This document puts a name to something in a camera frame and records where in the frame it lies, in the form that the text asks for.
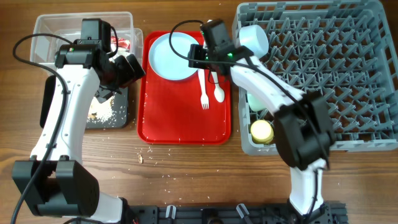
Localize red snack wrapper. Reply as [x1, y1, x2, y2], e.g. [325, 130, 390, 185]
[111, 36, 131, 50]

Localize yellow cup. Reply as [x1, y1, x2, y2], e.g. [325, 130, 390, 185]
[250, 119, 274, 144]

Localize food scrap on table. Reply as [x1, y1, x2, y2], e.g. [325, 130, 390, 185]
[138, 154, 144, 164]

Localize white plastic spoon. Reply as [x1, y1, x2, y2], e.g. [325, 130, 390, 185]
[211, 72, 225, 103]

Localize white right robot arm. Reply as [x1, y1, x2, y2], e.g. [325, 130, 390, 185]
[188, 19, 336, 223]

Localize white plastic fork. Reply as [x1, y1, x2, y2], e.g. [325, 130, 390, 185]
[198, 69, 209, 110]

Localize rice and food leftovers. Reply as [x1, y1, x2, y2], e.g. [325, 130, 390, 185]
[87, 96, 126, 123]

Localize clear plastic waste bin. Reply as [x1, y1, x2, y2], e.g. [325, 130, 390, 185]
[30, 11, 144, 70]

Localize red serving tray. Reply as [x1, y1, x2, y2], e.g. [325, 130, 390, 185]
[137, 30, 231, 145]

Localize light blue plate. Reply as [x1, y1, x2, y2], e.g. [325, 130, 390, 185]
[149, 32, 198, 81]

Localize black food waste tray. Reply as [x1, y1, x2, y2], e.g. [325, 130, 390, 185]
[39, 76, 129, 129]

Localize grey dishwasher rack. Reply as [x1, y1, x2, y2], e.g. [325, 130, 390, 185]
[232, 1, 397, 152]

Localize light blue bowl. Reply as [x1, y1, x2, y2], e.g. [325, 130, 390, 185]
[239, 25, 269, 58]

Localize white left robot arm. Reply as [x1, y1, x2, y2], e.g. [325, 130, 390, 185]
[12, 18, 145, 223]

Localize green bowl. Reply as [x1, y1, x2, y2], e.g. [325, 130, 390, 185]
[247, 93, 267, 112]

